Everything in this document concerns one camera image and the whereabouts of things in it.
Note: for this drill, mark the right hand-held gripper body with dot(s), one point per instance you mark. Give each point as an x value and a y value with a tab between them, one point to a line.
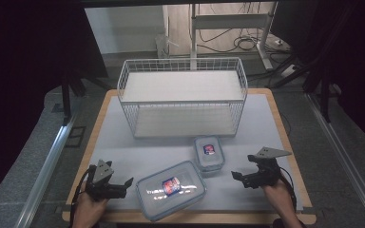
266	171

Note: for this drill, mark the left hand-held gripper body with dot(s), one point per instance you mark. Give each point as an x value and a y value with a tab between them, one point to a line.
99	186

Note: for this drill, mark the small clear food container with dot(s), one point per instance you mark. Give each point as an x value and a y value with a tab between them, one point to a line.
209	153

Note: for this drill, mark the large clear food container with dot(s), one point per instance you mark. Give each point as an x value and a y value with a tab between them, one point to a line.
171	190

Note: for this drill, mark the person's left hand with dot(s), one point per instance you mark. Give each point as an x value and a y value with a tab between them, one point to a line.
87	210

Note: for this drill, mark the person's right hand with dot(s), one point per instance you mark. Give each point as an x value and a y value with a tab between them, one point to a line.
277	198

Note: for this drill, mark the pale grey table mat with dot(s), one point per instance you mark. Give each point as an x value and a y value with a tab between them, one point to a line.
259	126

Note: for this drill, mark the white power strip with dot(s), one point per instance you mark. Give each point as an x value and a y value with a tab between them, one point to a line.
288	71

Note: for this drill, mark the black tripod stand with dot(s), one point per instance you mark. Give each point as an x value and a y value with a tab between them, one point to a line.
71	85
316	76

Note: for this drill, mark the dark curtain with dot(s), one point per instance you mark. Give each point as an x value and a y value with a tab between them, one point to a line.
22	63

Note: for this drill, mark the metal floor rail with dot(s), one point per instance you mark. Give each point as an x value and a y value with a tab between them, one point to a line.
345	158
46	171

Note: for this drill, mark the white desk frame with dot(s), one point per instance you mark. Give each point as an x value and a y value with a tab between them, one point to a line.
231	21

